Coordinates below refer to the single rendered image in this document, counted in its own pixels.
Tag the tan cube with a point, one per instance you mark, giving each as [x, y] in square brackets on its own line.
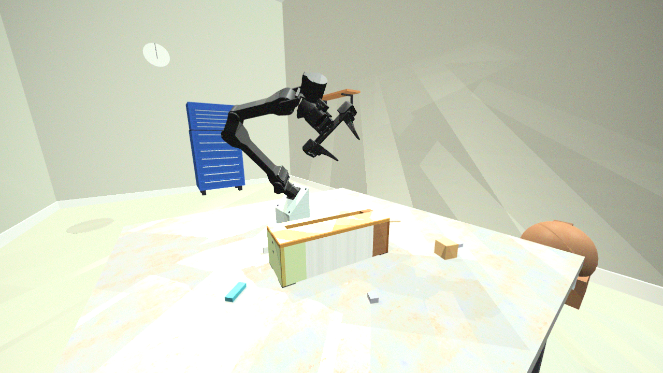
[446, 248]

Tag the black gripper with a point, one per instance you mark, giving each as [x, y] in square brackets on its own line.
[347, 114]

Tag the light blue rectangular bar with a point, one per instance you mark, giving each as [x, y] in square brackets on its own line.
[235, 291]

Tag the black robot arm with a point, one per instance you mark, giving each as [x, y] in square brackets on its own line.
[282, 103]

